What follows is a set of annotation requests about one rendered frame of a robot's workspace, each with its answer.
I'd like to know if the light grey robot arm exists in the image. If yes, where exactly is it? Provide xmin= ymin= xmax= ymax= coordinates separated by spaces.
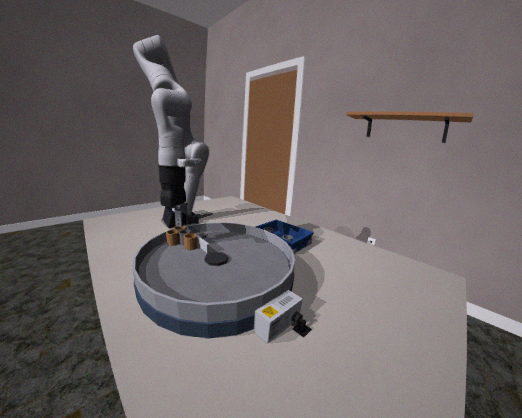
xmin=133 ymin=35 xmax=209 ymax=215

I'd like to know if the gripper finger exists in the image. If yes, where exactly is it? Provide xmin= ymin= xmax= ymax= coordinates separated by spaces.
xmin=179 ymin=203 xmax=188 ymax=224
xmin=168 ymin=205 xmax=183 ymax=227

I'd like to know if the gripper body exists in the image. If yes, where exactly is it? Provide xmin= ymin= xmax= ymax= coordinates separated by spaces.
xmin=158 ymin=147 xmax=202 ymax=207

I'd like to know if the blue square tray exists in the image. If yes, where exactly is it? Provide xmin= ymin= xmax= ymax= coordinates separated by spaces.
xmin=256 ymin=219 xmax=314 ymax=254

